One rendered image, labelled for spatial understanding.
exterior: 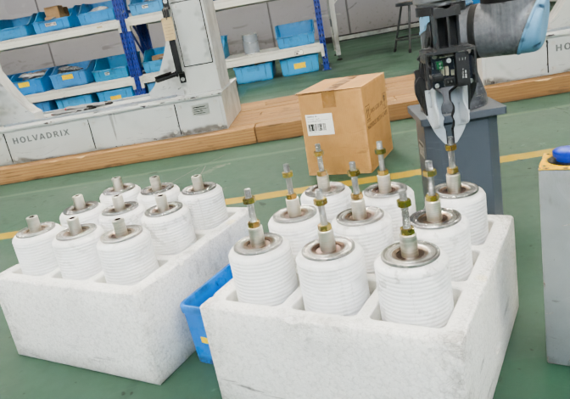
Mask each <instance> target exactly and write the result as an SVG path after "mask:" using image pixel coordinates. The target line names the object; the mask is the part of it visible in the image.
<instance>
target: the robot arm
mask: <svg viewBox="0 0 570 399"><path fill-rule="evenodd" d="M412 3H413V5H415V6H417V8H415V11H416V18H418V17H420V19H419V22H420V32H419V35H421V44H422V49H421V50H419V54H420V55H419V56H418V57H417V58H416V60H418V61H419V66H418V70H414V71H413V72H414V75H415V81H414V91H415V95H416V98H417V100H418V102H419V104H420V111H421V112H423V113H424V114H425V115H426V117H427V119H428V121H429V123H430V125H431V127H432V128H433V130H434V132H435V133H436V135H437V136H438V137H439V138H440V139H441V140H442V141H443V142H444V143H445V144H447V143H448V138H447V131H446V130H445V127H444V116H443V114H449V113H451V117H452V119H453V123H452V128H451V131H452V137H453V140H454V143H457V142H458V140H459V138H460V137H461V135H462V133H463V132H464V129H465V126H466V124H467V123H468V122H469V121H470V115H469V113H470V110H474V109H477V108H480V107H483V106H485V105H486V104H487V103H488V97H487V92H486V90H485V88H484V85H483V83H482V80H481V78H480V76H479V74H478V64H477V59H480V58H488V57H496V56H505V55H513V54H516V55H520V54H521V53H532V52H536V51H538V50H539V49H541V47H542V46H543V44H544V42H545V37H546V33H547V28H548V23H549V15H550V0H480V3H476V4H473V1H472V0H412Z"/></svg>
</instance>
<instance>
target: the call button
mask: <svg viewBox="0 0 570 399"><path fill-rule="evenodd" d="M552 156H553V157H555V158H556V161H558V162H563V163H570V145H566V146H560V147H557V148H555V149H553V150H552Z"/></svg>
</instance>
